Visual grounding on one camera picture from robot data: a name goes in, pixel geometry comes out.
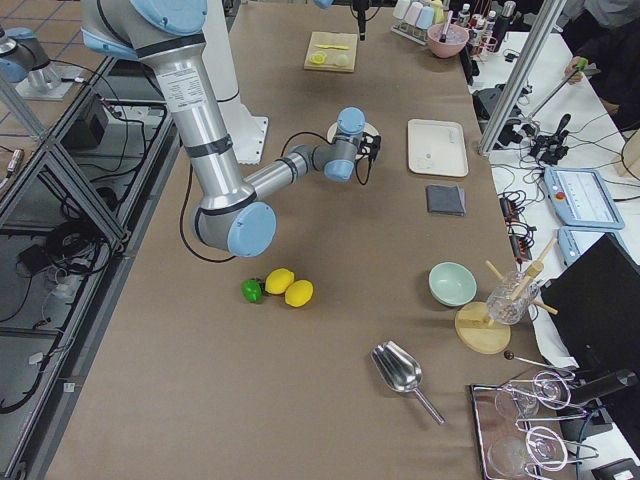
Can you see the clear glass on stand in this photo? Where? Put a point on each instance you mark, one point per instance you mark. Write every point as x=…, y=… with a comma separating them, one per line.
x=511, y=298

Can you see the pink cup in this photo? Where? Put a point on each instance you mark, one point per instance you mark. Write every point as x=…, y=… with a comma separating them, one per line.
x=413, y=13

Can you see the light blue cup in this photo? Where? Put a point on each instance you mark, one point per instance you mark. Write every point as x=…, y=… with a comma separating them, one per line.
x=426, y=17

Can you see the wire glass rack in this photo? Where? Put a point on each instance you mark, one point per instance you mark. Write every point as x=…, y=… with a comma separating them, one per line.
x=518, y=428

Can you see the blue teach pendant near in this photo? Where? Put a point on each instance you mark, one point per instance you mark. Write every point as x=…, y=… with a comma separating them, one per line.
x=574, y=241

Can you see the mint green bowl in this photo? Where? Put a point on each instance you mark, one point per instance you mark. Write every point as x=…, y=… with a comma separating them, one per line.
x=452, y=284

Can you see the wooden cup stand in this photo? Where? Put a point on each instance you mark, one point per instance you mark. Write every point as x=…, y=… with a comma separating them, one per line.
x=473, y=324

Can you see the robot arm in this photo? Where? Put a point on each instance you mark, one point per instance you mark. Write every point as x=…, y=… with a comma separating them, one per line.
x=168, y=37
x=326, y=4

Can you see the yellow lemon near lime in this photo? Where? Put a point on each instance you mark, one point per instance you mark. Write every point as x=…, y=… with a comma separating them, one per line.
x=278, y=281

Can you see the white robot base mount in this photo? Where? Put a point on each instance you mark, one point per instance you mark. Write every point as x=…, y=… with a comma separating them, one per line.
x=249, y=135

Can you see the wooden cutting board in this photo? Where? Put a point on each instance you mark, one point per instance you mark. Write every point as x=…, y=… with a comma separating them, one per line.
x=323, y=37

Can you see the cream rabbit tray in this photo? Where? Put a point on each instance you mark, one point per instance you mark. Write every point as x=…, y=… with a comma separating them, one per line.
x=436, y=148

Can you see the blue teach pendant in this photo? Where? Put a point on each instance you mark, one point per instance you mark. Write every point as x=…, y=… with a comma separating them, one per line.
x=580, y=198
x=574, y=241

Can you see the black monitor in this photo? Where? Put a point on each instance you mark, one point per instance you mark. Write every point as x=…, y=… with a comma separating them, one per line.
x=597, y=298

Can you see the grey folded cloth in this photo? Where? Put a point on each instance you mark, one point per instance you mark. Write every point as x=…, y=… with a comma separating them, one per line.
x=446, y=199

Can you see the yellow plastic knife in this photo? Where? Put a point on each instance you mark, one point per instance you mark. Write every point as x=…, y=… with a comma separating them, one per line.
x=332, y=47

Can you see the yellow lemon far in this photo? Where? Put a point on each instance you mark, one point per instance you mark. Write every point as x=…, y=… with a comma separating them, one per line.
x=299, y=293

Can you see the aluminium camera post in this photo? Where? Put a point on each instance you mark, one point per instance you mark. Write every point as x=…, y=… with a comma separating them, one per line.
x=542, y=26

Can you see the white cup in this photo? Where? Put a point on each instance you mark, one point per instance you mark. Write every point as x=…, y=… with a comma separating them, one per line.
x=400, y=9

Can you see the steel ice scoop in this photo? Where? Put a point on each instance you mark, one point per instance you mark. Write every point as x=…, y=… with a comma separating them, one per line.
x=402, y=373

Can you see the green lime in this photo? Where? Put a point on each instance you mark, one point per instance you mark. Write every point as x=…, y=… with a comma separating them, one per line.
x=252, y=290

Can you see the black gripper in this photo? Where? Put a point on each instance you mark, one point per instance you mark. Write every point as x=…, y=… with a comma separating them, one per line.
x=361, y=16
x=370, y=145

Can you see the lemon slice top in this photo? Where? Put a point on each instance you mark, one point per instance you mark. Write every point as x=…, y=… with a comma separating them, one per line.
x=317, y=58

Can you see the white wire cup rack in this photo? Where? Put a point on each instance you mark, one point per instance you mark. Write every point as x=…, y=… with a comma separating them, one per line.
x=410, y=32

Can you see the yellow cup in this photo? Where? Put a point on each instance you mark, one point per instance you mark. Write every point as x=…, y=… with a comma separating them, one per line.
x=439, y=11

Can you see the blue teach pendant far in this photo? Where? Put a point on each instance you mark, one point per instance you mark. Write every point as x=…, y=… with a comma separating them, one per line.
x=580, y=198

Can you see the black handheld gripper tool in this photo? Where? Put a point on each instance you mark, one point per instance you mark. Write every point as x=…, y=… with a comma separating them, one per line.
x=550, y=149

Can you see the pale white bun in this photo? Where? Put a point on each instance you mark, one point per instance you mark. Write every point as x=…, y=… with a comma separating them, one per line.
x=341, y=60

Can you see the metal muddler black tip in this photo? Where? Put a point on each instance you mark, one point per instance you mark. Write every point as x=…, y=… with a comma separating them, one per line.
x=445, y=26

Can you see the pink bowl with ice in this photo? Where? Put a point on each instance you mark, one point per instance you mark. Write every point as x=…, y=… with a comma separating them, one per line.
x=456, y=39

